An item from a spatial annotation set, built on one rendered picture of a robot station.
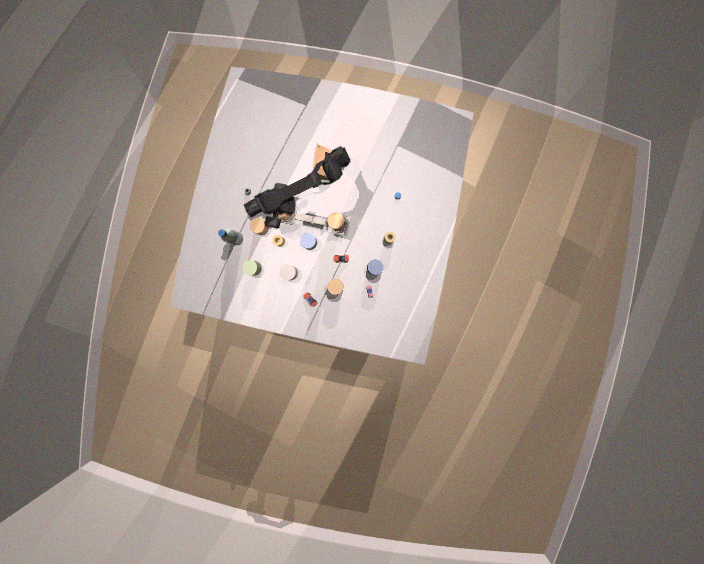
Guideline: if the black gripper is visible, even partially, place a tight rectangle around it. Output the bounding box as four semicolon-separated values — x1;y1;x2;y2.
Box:
264;183;288;229

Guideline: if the pale green cylinder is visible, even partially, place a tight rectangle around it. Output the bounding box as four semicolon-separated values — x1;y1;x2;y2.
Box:
242;260;262;275

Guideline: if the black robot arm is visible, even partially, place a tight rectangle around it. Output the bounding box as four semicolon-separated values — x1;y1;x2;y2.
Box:
243;146;351;217

